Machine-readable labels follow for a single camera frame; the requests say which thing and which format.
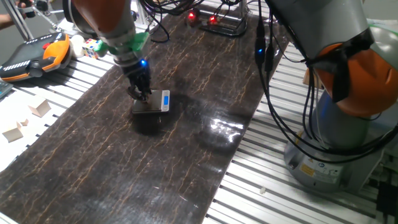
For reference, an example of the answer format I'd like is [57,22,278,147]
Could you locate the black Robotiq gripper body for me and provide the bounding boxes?
[120,58,152,88]

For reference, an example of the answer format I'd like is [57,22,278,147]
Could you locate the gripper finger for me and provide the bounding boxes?
[127,84,141,99]
[140,81,152,101]

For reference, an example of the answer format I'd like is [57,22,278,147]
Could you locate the person's forearm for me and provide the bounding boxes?
[0,12,18,30]

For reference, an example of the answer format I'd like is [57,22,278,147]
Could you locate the white digital scale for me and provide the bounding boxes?
[131,89,171,114]

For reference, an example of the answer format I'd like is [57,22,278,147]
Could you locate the white round object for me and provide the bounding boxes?
[69,34,86,58]

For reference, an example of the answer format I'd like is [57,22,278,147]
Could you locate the Rubik's cube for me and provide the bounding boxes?
[81,38,101,60]

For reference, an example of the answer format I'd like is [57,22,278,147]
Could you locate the red lit round device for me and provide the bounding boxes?
[185,8,201,27]

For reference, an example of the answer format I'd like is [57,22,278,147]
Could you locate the dark marble pattern mat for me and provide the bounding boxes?
[0,6,290,224]

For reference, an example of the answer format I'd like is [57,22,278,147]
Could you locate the large pale wooden block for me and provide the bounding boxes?
[2,121,24,144]
[27,98,52,118]

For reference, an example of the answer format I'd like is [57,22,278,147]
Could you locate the orange grey teach pendant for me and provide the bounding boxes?
[0,32,73,83]

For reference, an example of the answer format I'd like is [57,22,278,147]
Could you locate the grey metal tripod leg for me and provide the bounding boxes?
[2,0,35,41]

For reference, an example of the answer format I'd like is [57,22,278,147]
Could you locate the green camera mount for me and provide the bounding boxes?
[94,32,150,54]

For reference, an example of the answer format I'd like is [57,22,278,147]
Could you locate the overhead black cables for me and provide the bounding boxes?
[138,0,240,44]

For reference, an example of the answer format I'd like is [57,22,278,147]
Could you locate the black metal stand frame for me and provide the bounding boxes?
[198,0,249,39]

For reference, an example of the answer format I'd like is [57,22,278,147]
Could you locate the black cable with blue light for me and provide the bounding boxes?
[254,0,330,153]

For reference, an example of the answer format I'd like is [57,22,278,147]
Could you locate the black cable bundle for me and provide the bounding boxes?
[264,18,398,165]

